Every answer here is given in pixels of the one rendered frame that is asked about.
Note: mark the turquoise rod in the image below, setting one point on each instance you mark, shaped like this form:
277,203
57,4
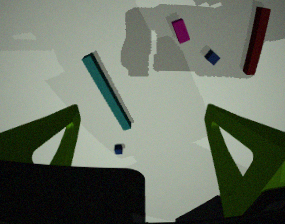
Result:
106,90

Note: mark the magenta rectangular block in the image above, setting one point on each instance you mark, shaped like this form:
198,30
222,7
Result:
180,30

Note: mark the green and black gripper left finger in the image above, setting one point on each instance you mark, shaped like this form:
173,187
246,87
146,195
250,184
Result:
19,143

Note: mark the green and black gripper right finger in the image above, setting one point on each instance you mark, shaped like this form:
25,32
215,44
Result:
267,170

